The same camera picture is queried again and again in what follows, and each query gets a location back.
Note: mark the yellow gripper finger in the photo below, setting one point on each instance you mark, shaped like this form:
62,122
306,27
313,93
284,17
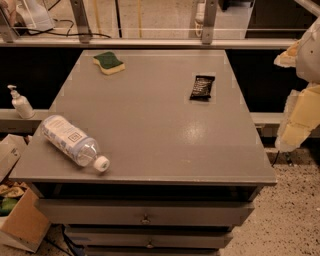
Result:
287,58
301,117

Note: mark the top grey drawer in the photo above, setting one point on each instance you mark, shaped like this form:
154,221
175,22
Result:
145,213

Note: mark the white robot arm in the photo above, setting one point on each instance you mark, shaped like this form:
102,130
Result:
308,56

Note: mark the grey drawer cabinet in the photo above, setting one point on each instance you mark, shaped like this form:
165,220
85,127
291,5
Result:
162,146

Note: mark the green and yellow sponge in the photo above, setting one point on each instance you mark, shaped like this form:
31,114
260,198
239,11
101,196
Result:
108,62

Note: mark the white pump dispenser bottle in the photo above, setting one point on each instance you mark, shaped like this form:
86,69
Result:
21,103

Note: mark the cardboard box with items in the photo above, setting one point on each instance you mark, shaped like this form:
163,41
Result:
22,226

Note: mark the white appliance on shelf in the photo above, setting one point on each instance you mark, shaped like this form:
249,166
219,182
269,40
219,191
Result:
34,16

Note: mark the blue plastic water bottle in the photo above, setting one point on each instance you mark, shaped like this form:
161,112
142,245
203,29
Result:
74,143

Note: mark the grey drawer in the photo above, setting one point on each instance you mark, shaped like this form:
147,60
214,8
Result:
149,237
145,213

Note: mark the small cardboard box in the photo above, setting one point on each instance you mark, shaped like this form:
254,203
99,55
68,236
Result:
11,149

